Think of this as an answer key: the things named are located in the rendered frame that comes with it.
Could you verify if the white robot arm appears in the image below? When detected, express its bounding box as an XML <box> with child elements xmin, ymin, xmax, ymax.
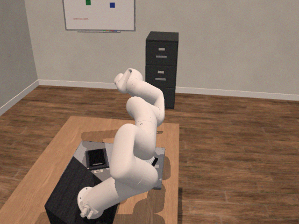
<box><xmin>77</xmin><ymin>68</ymin><xmax>165</xmax><ymax>219</ymax></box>

